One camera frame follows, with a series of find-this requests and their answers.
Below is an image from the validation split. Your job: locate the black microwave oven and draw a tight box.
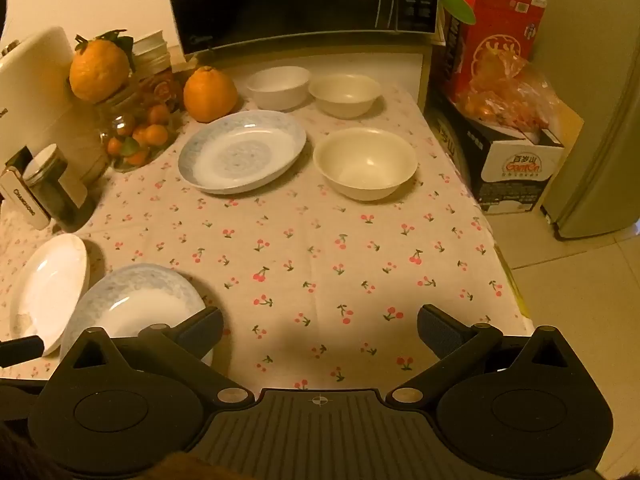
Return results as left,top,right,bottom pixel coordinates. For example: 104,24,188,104
161,0,441,56

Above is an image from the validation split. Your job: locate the small jar with metal lid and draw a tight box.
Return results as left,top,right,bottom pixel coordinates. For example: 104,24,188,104
22,144,96,233

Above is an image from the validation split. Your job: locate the large cream bowl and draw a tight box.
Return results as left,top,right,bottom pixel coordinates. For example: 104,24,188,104
313,127,418,202

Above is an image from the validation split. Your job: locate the glass jar of kumquats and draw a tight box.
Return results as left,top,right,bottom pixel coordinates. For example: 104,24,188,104
97,80,173,173

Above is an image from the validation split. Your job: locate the black cardboard box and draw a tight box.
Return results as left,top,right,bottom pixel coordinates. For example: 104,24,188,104
432,95,586,216

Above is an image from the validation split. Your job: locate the orange with leaves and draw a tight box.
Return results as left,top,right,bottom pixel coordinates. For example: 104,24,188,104
69,30,135,105

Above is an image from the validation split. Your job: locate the cherry print tablecloth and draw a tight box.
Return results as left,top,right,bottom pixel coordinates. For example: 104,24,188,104
0,80,531,396

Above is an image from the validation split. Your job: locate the red cardboard box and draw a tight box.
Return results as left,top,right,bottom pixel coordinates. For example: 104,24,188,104
445,0,548,111

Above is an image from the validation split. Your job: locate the blue patterned plate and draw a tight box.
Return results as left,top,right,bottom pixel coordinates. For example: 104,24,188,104
178,109,307,196
74,263,214,367

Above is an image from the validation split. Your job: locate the small cream bowl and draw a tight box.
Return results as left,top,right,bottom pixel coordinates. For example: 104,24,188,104
308,74,383,120

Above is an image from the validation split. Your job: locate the white plate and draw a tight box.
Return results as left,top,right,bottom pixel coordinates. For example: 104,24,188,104
9,233,90,357

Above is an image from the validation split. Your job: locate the small white bowl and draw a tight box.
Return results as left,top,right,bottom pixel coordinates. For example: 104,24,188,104
245,65,311,111

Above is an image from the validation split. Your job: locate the plastic bag of oranges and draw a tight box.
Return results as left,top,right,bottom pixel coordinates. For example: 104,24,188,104
457,55,563,133

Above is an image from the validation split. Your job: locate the white coffee maker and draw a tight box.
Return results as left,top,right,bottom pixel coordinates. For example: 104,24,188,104
0,26,111,231

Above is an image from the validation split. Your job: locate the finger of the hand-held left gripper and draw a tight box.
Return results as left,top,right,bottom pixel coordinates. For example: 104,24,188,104
0,335,46,368

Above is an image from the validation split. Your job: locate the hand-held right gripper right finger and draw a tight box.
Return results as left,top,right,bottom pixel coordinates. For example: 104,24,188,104
385,304,583,408

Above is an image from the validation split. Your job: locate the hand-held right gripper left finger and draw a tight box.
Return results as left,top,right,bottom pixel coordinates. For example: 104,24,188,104
59,306,256,408

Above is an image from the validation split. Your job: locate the lidded glass jar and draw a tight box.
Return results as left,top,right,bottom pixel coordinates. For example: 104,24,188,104
131,31,183,113

